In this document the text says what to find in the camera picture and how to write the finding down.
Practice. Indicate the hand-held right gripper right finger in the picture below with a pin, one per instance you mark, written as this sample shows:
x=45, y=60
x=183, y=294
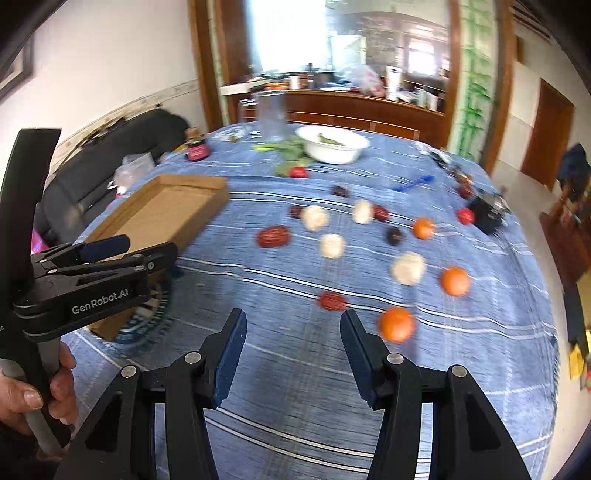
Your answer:
x=360, y=357

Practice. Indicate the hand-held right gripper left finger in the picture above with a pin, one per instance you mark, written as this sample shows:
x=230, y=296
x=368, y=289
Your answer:
x=231, y=357

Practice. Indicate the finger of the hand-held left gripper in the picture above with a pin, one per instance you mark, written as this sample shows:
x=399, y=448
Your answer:
x=104, y=248
x=152, y=258

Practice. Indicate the orange mandarin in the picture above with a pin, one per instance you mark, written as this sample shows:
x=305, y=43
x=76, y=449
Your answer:
x=396, y=324
x=423, y=228
x=455, y=280

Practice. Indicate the brown cardboard box tray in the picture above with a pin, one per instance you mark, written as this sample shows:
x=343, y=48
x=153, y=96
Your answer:
x=161, y=207

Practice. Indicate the white yam chunk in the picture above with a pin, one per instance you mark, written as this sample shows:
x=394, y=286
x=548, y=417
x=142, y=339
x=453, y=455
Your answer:
x=332, y=245
x=408, y=268
x=362, y=211
x=315, y=218

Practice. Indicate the large red jujube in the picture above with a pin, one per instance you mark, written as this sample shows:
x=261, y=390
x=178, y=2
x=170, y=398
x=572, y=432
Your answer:
x=273, y=236

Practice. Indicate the dark brown chestnut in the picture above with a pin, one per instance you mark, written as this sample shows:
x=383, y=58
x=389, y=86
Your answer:
x=394, y=235

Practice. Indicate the person's left hand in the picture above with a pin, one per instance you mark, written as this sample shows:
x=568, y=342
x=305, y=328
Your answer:
x=64, y=383

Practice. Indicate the pink cloth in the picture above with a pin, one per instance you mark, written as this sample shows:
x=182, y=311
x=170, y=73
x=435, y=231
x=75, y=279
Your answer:
x=39, y=242

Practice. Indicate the blue plaid tablecloth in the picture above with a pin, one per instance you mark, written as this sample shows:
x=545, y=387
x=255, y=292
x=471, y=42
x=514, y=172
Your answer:
x=295, y=397

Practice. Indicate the clear plastic bag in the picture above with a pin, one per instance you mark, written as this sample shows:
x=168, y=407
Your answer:
x=131, y=168

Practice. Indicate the black sofa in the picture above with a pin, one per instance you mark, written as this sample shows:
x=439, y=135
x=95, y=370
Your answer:
x=115, y=138

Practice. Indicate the dark red jujube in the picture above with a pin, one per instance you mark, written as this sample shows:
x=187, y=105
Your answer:
x=296, y=211
x=340, y=191

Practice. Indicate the leafy green vegetable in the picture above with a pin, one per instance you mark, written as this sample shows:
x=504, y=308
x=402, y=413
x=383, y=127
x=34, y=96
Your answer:
x=288, y=152

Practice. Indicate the small red tomato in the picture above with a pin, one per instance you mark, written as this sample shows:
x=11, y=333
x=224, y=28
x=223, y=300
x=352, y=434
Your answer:
x=466, y=215

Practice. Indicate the blue pen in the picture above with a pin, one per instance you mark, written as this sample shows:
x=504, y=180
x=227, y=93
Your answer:
x=413, y=182

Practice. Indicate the clear plastic pitcher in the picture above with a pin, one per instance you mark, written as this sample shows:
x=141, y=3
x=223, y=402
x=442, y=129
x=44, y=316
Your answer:
x=270, y=115

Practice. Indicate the white flat box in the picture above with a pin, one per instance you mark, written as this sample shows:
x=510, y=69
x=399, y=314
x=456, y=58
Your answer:
x=240, y=87

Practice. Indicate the small black box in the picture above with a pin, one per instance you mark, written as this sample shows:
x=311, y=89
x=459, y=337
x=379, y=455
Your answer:
x=487, y=212

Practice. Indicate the white bowl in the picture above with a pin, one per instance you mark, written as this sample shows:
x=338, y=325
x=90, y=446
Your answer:
x=332, y=150

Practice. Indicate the green leaf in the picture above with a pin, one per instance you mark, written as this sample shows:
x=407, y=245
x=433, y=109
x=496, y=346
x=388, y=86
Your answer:
x=330, y=138

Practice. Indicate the bunch of keys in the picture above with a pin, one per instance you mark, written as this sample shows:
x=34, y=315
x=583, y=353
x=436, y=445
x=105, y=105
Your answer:
x=441, y=157

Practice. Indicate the wooden sideboard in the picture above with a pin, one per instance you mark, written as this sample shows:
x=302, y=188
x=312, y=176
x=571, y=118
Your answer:
x=351, y=110

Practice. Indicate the white bottle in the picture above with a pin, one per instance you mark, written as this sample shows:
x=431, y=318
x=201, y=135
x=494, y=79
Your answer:
x=393, y=83

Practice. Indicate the pink plastic bag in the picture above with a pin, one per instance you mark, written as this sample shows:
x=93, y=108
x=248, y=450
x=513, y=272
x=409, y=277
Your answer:
x=364, y=78

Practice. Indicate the wooden door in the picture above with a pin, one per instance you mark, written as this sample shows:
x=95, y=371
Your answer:
x=547, y=134

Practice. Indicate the framed wall picture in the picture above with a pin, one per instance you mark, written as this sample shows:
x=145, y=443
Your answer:
x=16, y=64

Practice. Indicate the bamboo wall decoration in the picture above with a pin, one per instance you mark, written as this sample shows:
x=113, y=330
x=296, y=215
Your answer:
x=475, y=78

